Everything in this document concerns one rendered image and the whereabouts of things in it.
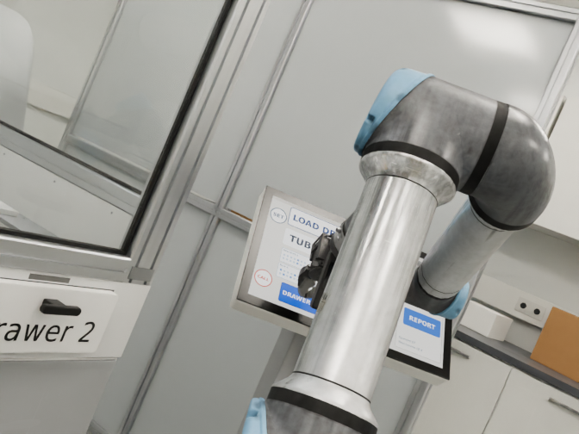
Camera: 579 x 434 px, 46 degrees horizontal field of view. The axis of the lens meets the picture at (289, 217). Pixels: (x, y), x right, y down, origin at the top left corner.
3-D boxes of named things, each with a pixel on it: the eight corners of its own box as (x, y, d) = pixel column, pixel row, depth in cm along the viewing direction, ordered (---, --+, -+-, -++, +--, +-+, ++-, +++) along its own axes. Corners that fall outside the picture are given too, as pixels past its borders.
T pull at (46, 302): (80, 317, 107) (83, 308, 107) (41, 314, 100) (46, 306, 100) (65, 306, 109) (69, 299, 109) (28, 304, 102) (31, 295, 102)
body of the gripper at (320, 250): (341, 258, 143) (370, 231, 134) (336, 293, 138) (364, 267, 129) (309, 244, 141) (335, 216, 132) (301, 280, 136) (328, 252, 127)
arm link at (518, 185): (607, 117, 78) (461, 281, 121) (516, 83, 79) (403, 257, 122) (593, 197, 73) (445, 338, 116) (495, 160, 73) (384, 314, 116)
